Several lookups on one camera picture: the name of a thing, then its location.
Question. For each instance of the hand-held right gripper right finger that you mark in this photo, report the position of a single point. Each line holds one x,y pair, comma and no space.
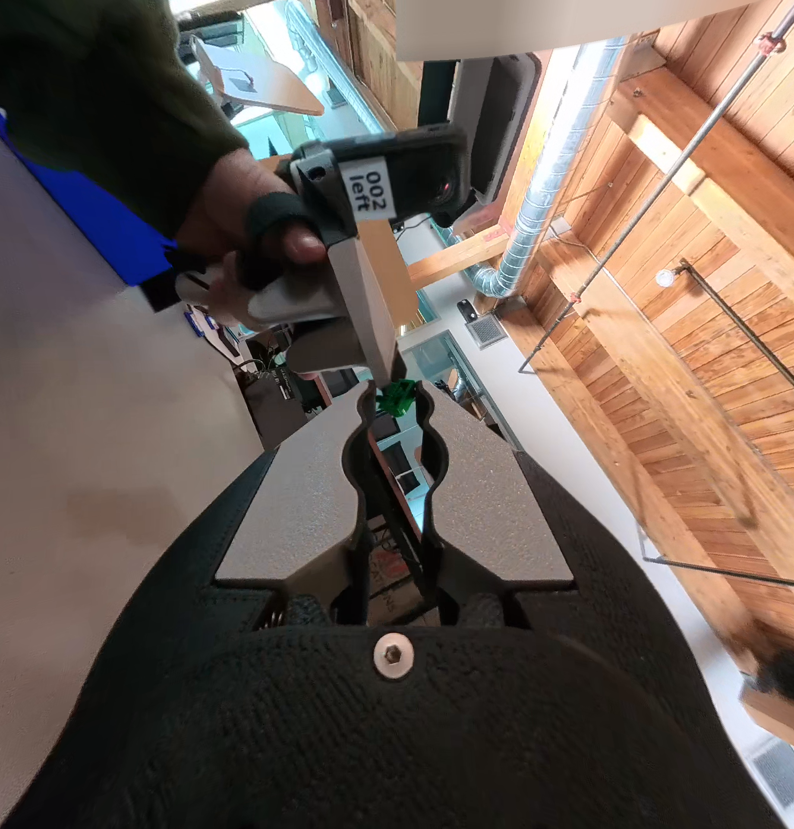
494,511

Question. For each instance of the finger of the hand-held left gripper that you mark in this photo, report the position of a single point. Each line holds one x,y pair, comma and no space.
326,350
364,311

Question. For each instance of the person's left hand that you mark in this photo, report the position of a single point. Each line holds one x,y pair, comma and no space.
222,201

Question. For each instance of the small green lego piece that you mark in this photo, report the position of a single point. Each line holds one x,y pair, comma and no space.
397,396

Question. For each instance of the wooden table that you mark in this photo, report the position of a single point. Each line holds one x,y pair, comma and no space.
274,84

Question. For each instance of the black monitor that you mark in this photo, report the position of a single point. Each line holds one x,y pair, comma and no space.
507,116

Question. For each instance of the threaded metal ceiling rod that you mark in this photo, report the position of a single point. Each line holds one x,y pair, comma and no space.
695,139

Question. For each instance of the black equipment box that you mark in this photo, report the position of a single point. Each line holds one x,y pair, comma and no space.
274,408

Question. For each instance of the round ceiling light bulb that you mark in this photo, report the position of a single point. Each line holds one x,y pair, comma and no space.
665,278

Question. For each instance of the silver spiral ventilation duct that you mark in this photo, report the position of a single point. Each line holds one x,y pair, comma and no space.
552,168

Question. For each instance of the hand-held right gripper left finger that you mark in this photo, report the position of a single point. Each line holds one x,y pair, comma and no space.
293,505

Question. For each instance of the blue panel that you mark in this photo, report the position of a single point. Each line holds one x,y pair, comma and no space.
99,220

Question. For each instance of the grey wall vent grille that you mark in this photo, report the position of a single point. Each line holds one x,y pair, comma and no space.
487,330

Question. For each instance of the person's left forearm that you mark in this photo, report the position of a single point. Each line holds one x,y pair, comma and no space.
80,84

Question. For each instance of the white vent grille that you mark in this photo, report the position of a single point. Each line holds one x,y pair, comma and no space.
782,774

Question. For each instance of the black ceiling pipe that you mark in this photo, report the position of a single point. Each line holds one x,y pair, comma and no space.
746,330

